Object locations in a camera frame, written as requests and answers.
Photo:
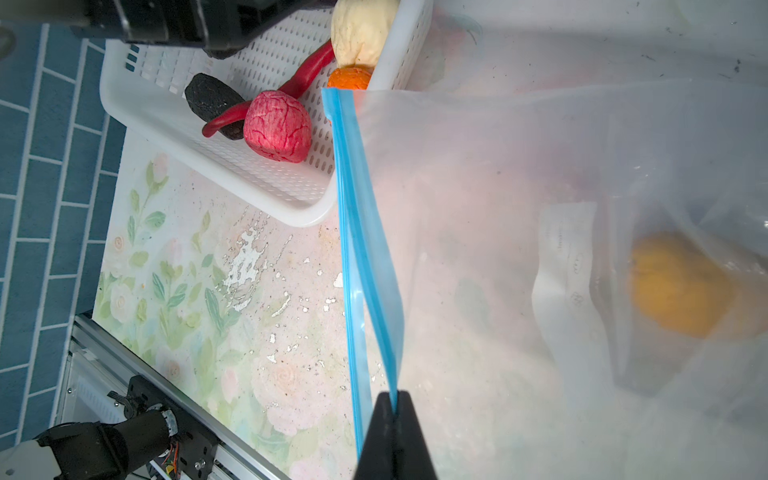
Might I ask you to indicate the red toy chili pepper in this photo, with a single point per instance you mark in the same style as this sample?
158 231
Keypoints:
306 75

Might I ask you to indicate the aluminium front rail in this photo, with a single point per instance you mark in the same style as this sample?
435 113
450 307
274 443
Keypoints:
104 381

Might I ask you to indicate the pink toy fruit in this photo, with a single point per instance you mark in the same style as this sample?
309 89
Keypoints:
278 127

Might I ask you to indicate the yellow toy lemon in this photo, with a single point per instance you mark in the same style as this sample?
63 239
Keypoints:
673 283

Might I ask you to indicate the orange toy tangerine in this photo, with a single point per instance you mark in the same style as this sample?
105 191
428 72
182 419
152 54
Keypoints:
350 78

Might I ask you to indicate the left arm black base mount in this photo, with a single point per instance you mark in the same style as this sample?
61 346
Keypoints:
159 432

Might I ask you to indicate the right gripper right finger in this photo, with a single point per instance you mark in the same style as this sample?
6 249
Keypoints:
410 455

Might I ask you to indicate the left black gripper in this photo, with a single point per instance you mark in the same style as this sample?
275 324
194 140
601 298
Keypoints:
220 28

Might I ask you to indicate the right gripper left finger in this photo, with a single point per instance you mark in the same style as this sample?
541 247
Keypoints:
377 458

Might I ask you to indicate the black toy avocado lower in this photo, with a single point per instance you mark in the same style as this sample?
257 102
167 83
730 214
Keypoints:
208 97

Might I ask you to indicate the white plastic perforated basket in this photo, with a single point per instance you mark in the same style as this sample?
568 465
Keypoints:
142 87

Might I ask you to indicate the clear zip bag blue zipper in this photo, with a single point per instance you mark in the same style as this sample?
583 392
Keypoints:
486 247

